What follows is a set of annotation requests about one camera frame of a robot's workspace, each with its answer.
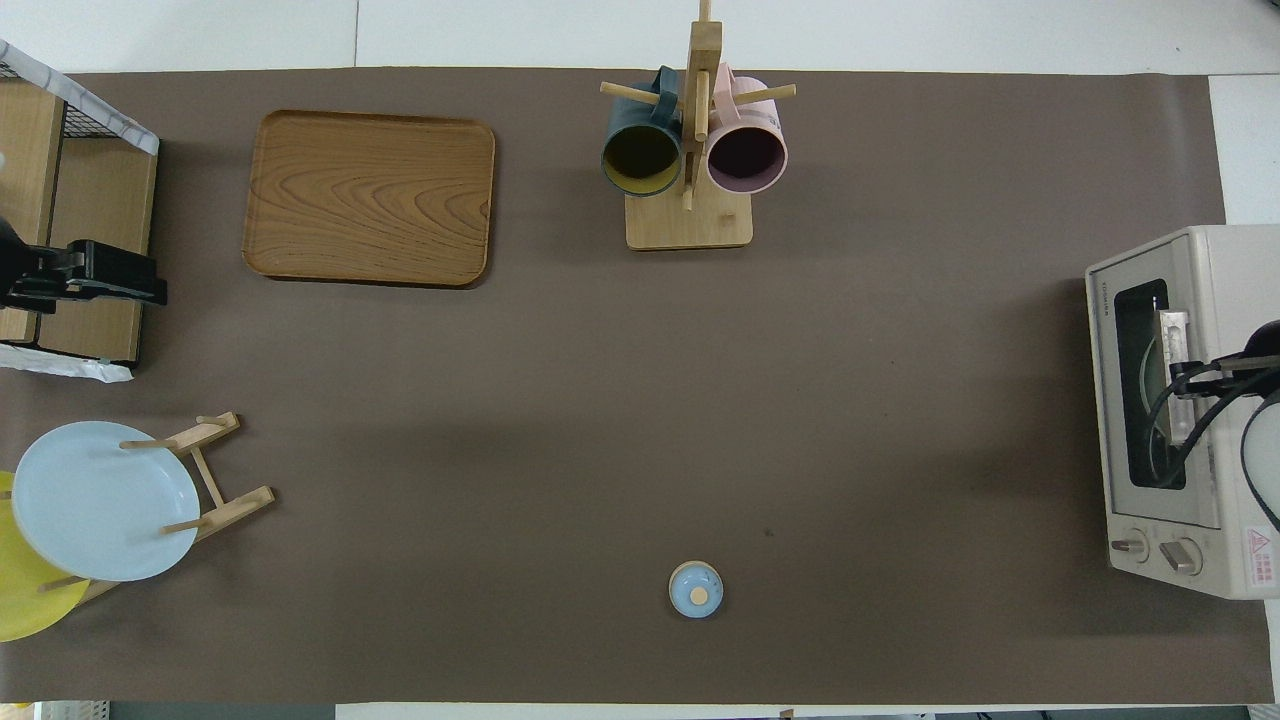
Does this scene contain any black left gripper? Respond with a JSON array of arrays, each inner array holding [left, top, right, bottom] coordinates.
[[38, 240, 168, 306]]

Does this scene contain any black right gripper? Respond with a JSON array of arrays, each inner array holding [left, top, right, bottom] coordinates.
[[1170, 350, 1280, 401]]

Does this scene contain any glass oven door with handle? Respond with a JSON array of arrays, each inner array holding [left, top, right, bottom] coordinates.
[[1087, 238, 1223, 531]]

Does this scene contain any cream toaster oven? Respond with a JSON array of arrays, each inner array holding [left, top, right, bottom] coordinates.
[[1085, 225, 1280, 601]]

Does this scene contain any wooden two-tier shelf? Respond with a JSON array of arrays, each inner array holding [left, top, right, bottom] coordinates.
[[0, 80, 158, 363]]

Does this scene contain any light blue plate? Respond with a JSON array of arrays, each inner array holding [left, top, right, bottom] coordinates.
[[11, 421, 201, 583]]

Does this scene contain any wooden plate rack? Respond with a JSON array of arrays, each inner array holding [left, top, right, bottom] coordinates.
[[40, 411, 276, 606]]

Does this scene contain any wooden serving tray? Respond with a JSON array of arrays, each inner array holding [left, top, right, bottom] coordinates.
[[242, 109, 497, 289]]

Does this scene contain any yellow plate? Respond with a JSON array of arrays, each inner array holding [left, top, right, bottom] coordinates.
[[0, 470, 91, 643]]

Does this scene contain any brown table mat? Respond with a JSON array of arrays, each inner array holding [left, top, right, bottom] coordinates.
[[0, 68, 1273, 706]]

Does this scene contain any pink mug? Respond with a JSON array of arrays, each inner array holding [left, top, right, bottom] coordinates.
[[706, 63, 790, 196]]

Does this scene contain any dark blue mug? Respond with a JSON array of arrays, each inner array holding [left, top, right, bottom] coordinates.
[[601, 66, 685, 198]]

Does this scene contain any wooden mug tree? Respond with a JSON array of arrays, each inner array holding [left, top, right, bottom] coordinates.
[[600, 0, 798, 251]]

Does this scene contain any small blue lid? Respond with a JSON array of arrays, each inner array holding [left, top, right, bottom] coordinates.
[[668, 561, 724, 620]]

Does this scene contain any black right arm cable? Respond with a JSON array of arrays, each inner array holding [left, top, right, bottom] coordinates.
[[1140, 365, 1280, 531]]

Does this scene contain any wire basket with cloth liner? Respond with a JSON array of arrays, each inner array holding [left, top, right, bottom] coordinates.
[[0, 38, 161, 385]]

